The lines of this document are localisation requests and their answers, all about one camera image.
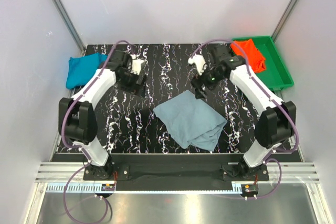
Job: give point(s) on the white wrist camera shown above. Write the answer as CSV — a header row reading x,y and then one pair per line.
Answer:
x,y
199,63
137,64

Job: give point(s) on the grey-blue t shirt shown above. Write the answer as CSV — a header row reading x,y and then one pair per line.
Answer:
x,y
191,121

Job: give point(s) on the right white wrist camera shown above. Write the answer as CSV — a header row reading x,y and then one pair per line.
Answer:
x,y
199,63

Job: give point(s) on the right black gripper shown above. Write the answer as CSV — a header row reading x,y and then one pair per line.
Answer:
x,y
199,81

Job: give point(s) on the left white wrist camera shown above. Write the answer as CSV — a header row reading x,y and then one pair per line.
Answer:
x,y
137,64

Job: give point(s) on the aluminium frame post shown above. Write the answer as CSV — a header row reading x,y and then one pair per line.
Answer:
x,y
284,18
69,24

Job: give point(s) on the teal folded t shirt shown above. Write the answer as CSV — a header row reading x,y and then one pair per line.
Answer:
x,y
82,69

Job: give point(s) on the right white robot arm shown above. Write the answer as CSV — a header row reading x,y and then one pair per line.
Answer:
x,y
276,118

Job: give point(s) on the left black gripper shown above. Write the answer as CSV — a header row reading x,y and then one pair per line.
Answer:
x,y
137,89

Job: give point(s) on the orange t shirt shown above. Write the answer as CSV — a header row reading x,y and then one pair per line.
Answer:
x,y
255,58

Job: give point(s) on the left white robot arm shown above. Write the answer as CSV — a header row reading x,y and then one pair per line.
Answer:
x,y
77,119

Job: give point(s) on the right aluminium frame post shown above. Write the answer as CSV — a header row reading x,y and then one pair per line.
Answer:
x,y
284,18

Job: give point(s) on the green plastic tray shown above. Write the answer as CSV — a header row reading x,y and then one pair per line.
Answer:
x,y
276,76

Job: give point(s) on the left aluminium frame post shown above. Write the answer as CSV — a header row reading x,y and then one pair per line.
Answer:
x,y
69,24

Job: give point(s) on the aluminium front rail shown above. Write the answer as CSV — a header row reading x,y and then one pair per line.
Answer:
x,y
74,179

